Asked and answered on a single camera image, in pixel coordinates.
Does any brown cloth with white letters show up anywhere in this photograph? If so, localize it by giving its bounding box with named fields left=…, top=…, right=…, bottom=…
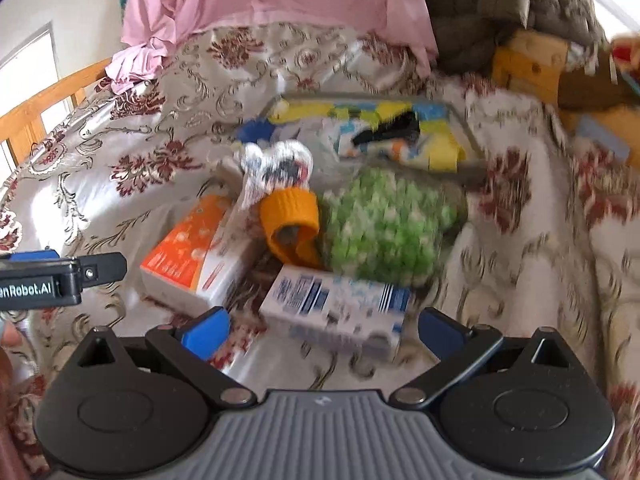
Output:
left=557, top=67, right=631, bottom=111

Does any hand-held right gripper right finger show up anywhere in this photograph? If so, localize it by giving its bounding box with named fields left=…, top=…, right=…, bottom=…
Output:
left=390, top=306, right=577, bottom=406

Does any brown quilted jacket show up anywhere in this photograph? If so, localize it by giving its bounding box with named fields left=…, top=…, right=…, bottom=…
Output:
left=422, top=0, right=608, bottom=73

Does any person's left hand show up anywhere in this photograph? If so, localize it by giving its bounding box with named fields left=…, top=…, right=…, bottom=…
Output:
left=0, top=310, right=23, bottom=348

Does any green pompom bag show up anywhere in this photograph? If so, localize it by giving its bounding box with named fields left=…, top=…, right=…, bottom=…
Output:
left=317, top=166, right=468, bottom=290

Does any pine wood bed frame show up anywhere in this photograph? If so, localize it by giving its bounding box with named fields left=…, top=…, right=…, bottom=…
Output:
left=492, top=30, right=640, bottom=166

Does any blue and white tissue pack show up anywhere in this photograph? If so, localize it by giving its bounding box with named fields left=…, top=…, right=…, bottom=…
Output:
left=259, top=264, right=412, bottom=363

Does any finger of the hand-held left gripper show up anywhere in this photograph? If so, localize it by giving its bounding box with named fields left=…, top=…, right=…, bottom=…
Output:
left=77, top=252, right=129, bottom=287

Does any white cloth with teal print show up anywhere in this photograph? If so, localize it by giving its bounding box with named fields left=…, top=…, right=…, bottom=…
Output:
left=235, top=140, right=314, bottom=212

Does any cartoon print storage box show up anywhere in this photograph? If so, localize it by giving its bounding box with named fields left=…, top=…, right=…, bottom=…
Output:
left=237, top=94, right=487, bottom=181

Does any black sock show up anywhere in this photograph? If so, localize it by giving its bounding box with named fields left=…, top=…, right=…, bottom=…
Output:
left=350, top=110, right=422, bottom=148

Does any floral satin bedspread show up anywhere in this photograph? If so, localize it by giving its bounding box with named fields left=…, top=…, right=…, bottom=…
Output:
left=0, top=22, right=640, bottom=480

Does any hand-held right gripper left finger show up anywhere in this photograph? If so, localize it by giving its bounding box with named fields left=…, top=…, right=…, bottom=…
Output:
left=70, top=306, right=257, bottom=406

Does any window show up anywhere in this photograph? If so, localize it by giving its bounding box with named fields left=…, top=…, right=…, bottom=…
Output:
left=0, top=22, right=56, bottom=116

